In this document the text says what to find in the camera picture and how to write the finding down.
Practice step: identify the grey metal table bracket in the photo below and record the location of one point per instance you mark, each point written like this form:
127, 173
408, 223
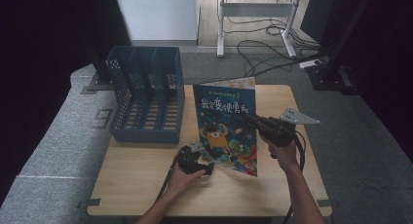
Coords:
92, 203
328, 203

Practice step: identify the black metal stand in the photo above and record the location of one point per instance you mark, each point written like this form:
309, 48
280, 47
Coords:
100, 65
334, 65

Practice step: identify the white metal desk frame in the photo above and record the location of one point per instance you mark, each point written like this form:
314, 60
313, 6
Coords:
256, 9

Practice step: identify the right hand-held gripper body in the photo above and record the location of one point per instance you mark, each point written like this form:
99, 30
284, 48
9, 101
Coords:
279, 130

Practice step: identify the person's right hand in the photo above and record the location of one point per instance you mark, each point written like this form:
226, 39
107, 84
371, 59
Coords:
285, 156

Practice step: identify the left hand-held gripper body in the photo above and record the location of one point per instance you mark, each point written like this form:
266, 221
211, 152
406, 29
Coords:
191, 160

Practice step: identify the white power strip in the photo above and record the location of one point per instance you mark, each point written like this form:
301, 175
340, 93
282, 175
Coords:
310, 64

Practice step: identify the white wall panel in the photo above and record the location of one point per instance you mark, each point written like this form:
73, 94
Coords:
159, 13

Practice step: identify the person's left hand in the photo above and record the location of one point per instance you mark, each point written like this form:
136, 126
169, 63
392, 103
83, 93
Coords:
181, 183

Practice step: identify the illustrated children's book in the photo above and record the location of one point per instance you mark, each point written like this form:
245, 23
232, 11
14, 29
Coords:
224, 133

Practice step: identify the blue plastic file rack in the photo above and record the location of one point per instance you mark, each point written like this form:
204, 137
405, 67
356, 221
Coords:
146, 120

